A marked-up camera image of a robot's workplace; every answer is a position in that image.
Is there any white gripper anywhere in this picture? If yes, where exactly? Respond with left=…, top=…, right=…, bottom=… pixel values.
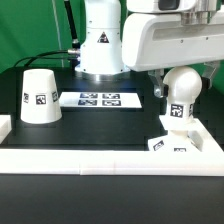
left=122, top=11, right=224, bottom=98

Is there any white lamp bulb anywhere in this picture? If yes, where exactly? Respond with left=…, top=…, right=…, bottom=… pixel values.
left=163, top=66, right=202, bottom=124

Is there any white lamp base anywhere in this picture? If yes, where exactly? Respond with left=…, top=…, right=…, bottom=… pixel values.
left=147, top=115, right=205, bottom=153

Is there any white lamp shade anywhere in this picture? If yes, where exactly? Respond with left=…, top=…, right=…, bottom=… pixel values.
left=20, top=69, right=62, bottom=124

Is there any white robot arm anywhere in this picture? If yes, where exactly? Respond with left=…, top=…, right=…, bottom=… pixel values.
left=76, top=0, right=224, bottom=97

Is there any white marker sheet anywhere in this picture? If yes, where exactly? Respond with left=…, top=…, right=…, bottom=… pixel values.
left=59, top=92, right=141, bottom=109

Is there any white U-shaped border frame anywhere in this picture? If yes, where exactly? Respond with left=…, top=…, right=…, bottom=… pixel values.
left=0, top=115, right=224, bottom=176

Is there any black cable with connector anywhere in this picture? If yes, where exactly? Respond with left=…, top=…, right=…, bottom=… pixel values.
left=63, top=0, right=81, bottom=50

